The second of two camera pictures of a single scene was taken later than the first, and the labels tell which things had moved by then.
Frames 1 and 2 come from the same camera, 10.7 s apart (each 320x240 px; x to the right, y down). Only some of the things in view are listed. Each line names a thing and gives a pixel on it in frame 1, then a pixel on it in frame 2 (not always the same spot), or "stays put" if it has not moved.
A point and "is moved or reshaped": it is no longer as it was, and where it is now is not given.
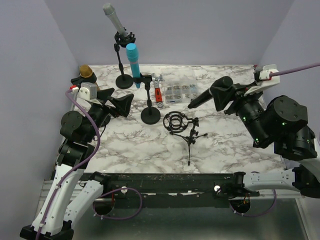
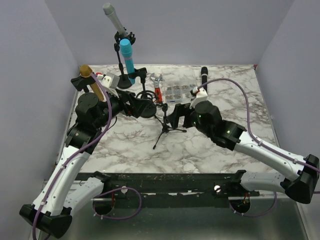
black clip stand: (78, 80) stays put
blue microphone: (133, 56) → (126, 50)
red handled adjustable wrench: (158, 91) stays put
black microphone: (201, 98) is moved or reshaped
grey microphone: (109, 9) stays put
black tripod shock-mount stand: (177, 122) → (165, 127)
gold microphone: (85, 71) stays put
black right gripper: (234, 92) → (181, 109)
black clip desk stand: (150, 115) → (151, 110)
